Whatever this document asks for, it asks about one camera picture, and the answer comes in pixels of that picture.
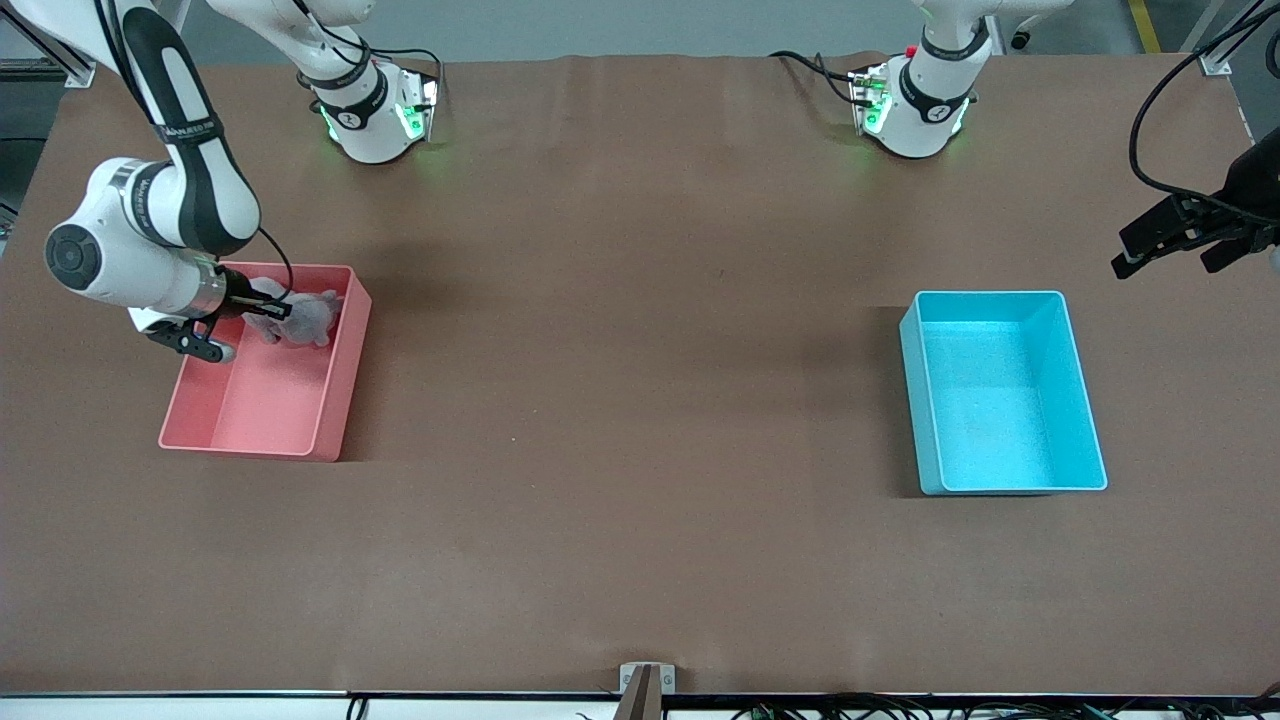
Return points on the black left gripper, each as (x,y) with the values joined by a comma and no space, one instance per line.
(1262,186)

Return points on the white table edge rail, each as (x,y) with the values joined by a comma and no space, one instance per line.
(200,708)

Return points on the aluminium frame profile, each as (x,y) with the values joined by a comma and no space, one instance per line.
(1215,62)
(78,72)

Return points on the pink plastic box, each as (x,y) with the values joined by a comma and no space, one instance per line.
(270,400)

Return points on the silver base connector plate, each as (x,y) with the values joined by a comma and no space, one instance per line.
(428,100)
(865,95)

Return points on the metal mounting bracket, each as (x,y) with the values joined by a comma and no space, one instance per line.
(665,678)

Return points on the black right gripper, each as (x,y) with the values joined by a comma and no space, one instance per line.
(238,292)

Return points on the brown camera post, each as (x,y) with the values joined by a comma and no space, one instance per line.
(640,700)

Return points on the black caster wheel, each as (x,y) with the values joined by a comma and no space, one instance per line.
(1020,40)

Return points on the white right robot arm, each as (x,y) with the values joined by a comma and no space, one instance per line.
(110,270)

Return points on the blue plastic box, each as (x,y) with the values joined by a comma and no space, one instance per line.
(1000,420)

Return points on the grey plush toy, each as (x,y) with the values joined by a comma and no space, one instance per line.
(315,322)
(268,287)

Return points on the brown table mat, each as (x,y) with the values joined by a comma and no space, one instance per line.
(640,520)

